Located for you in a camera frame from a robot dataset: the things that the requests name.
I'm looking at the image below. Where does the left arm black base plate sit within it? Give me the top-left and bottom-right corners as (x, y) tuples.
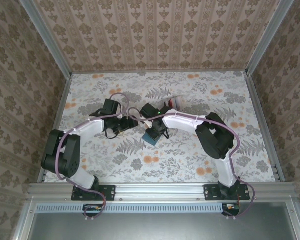
(71, 184), (116, 202)

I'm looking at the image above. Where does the aluminium back rail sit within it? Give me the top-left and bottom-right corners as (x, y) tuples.
(71, 70), (247, 75)

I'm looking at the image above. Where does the aluminium side rail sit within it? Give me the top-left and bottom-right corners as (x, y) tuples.
(37, 73), (73, 185)
(244, 72), (285, 183)

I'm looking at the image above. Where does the teal leather card holder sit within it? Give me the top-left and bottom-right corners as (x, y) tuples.
(142, 131), (164, 147)

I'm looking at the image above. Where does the small black connector board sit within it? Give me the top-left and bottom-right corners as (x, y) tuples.
(221, 202), (241, 217)
(82, 203), (104, 218)

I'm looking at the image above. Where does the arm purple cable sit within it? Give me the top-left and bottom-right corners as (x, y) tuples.
(128, 107), (256, 221)
(55, 92), (131, 222)

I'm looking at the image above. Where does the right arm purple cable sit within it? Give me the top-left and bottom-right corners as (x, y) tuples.
(128, 107), (256, 221)

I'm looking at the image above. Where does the wide aluminium front beam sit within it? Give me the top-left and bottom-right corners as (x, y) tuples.
(27, 181), (298, 202)

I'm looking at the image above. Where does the aluminium corner post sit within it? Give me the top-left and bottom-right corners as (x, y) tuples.
(244, 0), (295, 76)
(19, 0), (74, 79)

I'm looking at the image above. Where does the grey slotted cable duct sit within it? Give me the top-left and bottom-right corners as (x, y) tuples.
(36, 202), (225, 214)

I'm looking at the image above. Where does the aluminium lower frame bar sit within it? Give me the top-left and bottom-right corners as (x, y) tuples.
(286, 198), (300, 240)
(11, 197), (38, 240)

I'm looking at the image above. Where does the floral printed table cover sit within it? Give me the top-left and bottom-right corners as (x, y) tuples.
(43, 72), (277, 184)

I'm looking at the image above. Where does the grey metal sheet panel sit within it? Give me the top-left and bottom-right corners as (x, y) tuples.
(31, 202), (293, 240)

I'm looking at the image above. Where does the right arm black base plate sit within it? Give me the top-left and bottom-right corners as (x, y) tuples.
(203, 184), (250, 202)

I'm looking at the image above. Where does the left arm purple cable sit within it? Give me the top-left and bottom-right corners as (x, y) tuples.
(55, 92), (131, 222)

